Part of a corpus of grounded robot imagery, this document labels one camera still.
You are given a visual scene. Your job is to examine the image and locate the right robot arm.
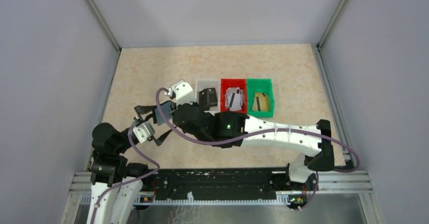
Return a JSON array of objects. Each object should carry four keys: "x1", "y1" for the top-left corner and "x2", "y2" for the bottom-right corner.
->
[{"x1": 172, "y1": 103, "x2": 335, "y2": 183}]

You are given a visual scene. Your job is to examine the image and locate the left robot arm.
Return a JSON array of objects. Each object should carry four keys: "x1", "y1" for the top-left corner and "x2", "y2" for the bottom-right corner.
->
[{"x1": 87, "y1": 106, "x2": 171, "y2": 223}]

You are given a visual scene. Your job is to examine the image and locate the white cards in red bin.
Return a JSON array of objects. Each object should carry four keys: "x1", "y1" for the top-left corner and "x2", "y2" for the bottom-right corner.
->
[{"x1": 225, "y1": 87, "x2": 244, "y2": 111}]

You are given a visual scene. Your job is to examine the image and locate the gold card in green bin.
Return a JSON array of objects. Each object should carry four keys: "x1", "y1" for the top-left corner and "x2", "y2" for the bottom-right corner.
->
[{"x1": 252, "y1": 92, "x2": 270, "y2": 112}]

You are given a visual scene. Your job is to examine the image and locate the white plastic bin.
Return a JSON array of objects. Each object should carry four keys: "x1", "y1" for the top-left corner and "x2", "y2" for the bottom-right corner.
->
[{"x1": 195, "y1": 79, "x2": 221, "y2": 112}]

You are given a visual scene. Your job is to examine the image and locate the red plastic bin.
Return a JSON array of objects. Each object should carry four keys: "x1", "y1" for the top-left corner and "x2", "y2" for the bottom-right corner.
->
[{"x1": 220, "y1": 78, "x2": 247, "y2": 114}]

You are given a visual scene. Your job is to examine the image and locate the green plastic bin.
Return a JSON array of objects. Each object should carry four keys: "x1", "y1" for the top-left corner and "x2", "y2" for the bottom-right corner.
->
[{"x1": 246, "y1": 78, "x2": 275, "y2": 118}]

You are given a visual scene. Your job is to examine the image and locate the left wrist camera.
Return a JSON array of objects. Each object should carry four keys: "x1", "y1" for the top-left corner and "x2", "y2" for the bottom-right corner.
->
[{"x1": 133, "y1": 121, "x2": 155, "y2": 143}]

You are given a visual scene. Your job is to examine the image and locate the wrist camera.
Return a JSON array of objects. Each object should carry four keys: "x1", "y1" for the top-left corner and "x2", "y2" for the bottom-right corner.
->
[
  {"x1": 133, "y1": 121, "x2": 155, "y2": 143},
  {"x1": 171, "y1": 80, "x2": 196, "y2": 105}
]

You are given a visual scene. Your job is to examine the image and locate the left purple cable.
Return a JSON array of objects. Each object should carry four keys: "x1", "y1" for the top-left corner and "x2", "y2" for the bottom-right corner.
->
[{"x1": 94, "y1": 130, "x2": 161, "y2": 224}]

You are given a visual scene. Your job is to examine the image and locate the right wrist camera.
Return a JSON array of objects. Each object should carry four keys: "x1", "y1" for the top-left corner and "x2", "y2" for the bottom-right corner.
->
[{"x1": 171, "y1": 80, "x2": 196, "y2": 105}]

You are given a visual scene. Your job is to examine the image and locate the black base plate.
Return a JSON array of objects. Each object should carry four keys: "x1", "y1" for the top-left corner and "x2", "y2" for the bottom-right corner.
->
[{"x1": 119, "y1": 167, "x2": 318, "y2": 201}]

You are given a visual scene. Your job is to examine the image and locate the aluminium frame rail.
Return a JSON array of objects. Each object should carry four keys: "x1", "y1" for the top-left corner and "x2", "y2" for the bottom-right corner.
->
[{"x1": 68, "y1": 170, "x2": 373, "y2": 206}]

